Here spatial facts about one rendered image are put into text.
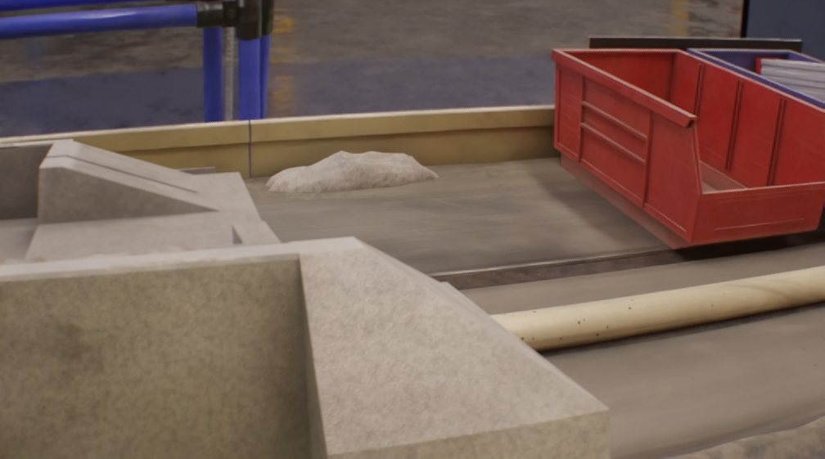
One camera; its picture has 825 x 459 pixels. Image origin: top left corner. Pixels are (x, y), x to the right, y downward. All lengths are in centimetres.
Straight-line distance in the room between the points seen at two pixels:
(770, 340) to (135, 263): 64
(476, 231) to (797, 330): 35
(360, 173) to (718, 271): 42
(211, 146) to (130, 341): 84
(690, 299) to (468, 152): 47
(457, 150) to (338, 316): 91
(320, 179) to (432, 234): 17
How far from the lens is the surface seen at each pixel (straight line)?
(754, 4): 564
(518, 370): 29
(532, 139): 122
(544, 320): 74
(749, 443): 68
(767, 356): 80
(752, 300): 85
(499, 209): 105
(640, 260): 96
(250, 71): 123
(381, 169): 110
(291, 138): 112
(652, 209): 100
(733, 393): 74
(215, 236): 45
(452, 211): 104
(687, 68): 124
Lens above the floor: 111
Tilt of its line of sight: 20 degrees down
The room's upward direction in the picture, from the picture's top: 2 degrees clockwise
